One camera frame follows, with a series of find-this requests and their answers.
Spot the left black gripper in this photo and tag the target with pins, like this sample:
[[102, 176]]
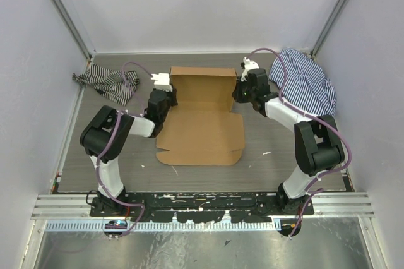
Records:
[[172, 94]]

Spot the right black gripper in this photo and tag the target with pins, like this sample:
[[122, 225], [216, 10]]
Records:
[[237, 93]]

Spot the brown cardboard box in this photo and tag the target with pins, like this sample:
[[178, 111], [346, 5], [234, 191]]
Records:
[[202, 129]]

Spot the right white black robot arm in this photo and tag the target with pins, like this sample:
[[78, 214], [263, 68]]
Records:
[[317, 147]]

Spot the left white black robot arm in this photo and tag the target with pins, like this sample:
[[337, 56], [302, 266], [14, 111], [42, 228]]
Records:
[[105, 136]]

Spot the black white striped cloth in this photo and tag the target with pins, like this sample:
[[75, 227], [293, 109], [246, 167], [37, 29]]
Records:
[[109, 83]]

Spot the blue white striped cloth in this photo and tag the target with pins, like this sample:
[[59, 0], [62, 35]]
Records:
[[303, 83]]

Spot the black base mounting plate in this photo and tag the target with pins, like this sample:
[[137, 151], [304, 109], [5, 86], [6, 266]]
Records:
[[204, 207]]

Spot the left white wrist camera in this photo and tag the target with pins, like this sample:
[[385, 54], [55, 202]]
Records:
[[161, 81]]

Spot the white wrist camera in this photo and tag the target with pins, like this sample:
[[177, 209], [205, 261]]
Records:
[[161, 81], [247, 65]]

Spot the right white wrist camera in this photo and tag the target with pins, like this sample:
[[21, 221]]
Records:
[[247, 65]]

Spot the left aluminium frame post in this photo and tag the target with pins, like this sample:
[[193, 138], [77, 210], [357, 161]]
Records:
[[72, 28]]

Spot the aluminium frame post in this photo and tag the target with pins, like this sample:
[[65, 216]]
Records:
[[334, 15], [72, 28]]

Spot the right aluminium frame post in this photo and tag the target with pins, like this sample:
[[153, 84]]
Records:
[[334, 15]]

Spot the aluminium front rail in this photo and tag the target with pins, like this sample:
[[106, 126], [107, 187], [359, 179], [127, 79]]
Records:
[[327, 204]]

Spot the slotted grey cable duct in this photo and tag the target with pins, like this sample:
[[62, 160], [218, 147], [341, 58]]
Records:
[[120, 226]]

